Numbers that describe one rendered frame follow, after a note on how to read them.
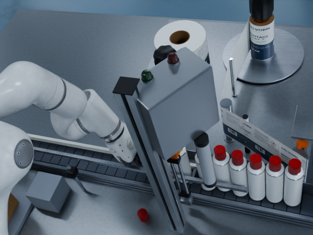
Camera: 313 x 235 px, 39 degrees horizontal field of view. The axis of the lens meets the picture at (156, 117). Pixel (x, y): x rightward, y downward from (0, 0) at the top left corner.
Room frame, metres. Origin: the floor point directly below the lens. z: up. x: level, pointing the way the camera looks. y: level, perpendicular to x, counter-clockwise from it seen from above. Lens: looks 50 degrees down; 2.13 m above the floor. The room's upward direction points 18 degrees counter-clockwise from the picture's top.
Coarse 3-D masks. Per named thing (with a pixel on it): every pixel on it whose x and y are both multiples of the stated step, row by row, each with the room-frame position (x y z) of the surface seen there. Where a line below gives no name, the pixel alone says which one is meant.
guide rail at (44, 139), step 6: (30, 138) 1.14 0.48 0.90; (36, 138) 1.12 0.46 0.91; (42, 138) 1.11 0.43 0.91; (48, 138) 1.10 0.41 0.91; (54, 138) 1.09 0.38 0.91; (60, 144) 1.07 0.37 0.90; (66, 144) 1.05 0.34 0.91; (72, 144) 1.04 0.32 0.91; (78, 144) 1.03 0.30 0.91; (84, 144) 1.02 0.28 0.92; (96, 150) 0.98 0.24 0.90; (102, 150) 0.97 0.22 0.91; (108, 150) 0.96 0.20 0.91; (192, 168) 0.79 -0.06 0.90
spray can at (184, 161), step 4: (184, 148) 0.78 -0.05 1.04; (180, 152) 0.76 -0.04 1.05; (184, 152) 0.76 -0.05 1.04; (184, 156) 0.76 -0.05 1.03; (180, 160) 0.76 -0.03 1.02; (184, 160) 0.76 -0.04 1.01; (188, 160) 0.77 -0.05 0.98; (176, 164) 0.76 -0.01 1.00; (184, 164) 0.76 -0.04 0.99; (188, 164) 0.76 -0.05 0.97; (176, 168) 0.77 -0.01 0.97; (184, 168) 0.76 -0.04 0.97; (188, 168) 0.76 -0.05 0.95; (184, 172) 0.76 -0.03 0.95; (188, 172) 0.76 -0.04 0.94; (180, 180) 0.76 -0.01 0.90
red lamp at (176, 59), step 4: (172, 52) 0.70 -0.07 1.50; (168, 56) 0.69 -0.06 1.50; (172, 56) 0.69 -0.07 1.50; (176, 56) 0.69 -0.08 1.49; (168, 60) 0.69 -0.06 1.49; (172, 60) 0.69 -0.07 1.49; (176, 60) 0.69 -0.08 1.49; (168, 64) 0.69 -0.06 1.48; (172, 64) 0.68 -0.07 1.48; (176, 64) 0.68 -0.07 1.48
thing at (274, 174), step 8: (272, 160) 0.62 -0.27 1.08; (280, 160) 0.61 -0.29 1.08; (272, 168) 0.61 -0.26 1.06; (280, 168) 0.61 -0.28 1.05; (272, 176) 0.60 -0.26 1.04; (280, 176) 0.59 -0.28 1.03; (272, 184) 0.60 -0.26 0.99; (280, 184) 0.59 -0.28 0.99; (272, 192) 0.60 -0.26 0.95; (280, 192) 0.59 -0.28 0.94; (272, 200) 0.60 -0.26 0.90; (280, 200) 0.59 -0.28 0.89
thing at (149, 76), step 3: (144, 72) 0.67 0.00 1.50; (147, 72) 0.67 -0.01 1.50; (150, 72) 0.67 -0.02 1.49; (141, 75) 0.67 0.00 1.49; (144, 75) 0.66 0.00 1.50; (147, 75) 0.66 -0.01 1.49; (150, 75) 0.66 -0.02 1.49; (141, 78) 0.67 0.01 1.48; (144, 78) 0.66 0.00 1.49; (147, 78) 0.66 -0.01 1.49; (150, 78) 0.66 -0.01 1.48; (153, 78) 0.66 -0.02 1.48; (144, 81) 0.66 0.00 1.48; (147, 81) 0.66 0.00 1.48; (150, 81) 0.66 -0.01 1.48
